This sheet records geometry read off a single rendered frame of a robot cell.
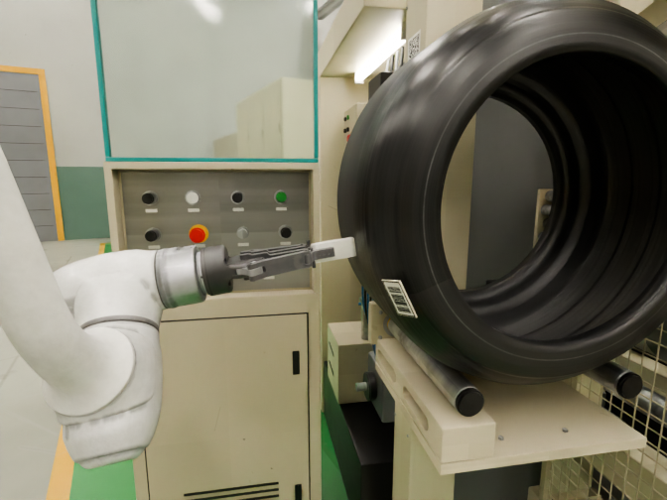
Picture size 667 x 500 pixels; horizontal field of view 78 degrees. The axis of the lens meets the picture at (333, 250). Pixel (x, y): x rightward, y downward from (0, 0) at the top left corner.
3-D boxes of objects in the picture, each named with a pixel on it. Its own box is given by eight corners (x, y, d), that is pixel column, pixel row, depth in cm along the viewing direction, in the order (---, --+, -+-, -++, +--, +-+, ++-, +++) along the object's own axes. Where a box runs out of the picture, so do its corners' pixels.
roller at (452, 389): (387, 312, 94) (406, 313, 95) (384, 331, 95) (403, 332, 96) (461, 389, 61) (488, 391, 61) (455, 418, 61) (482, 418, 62)
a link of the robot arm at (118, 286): (174, 268, 69) (176, 341, 62) (74, 284, 67) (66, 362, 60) (152, 230, 60) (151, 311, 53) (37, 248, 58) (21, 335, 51)
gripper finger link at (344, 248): (310, 244, 65) (311, 245, 64) (353, 237, 66) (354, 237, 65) (313, 262, 66) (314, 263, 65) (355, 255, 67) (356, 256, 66)
